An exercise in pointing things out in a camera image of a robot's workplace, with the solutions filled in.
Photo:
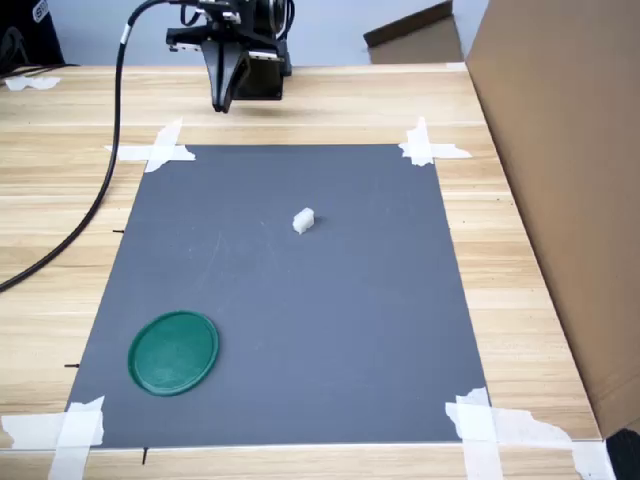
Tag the large brown cardboard box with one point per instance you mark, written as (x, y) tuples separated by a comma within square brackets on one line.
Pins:
[(575, 175)]

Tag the round green lid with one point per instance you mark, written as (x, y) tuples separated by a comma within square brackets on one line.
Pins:
[(173, 353)]

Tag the white tape strip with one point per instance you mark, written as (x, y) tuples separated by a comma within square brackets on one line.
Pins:
[(450, 151), (420, 137), (125, 152), (477, 450), (70, 460), (30, 430), (167, 135), (540, 432)]

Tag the small white plastic terminal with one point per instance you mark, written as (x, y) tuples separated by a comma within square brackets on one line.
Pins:
[(303, 221)]

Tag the crumpled white tape piece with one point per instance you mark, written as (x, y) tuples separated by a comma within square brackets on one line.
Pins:
[(27, 83)]

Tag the small brown cardboard box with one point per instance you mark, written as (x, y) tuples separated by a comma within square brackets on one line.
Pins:
[(420, 42)]

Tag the dark grey mat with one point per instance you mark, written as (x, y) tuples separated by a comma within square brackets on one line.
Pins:
[(285, 310)]

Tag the black object at table corner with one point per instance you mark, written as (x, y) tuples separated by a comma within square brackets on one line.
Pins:
[(627, 457)]

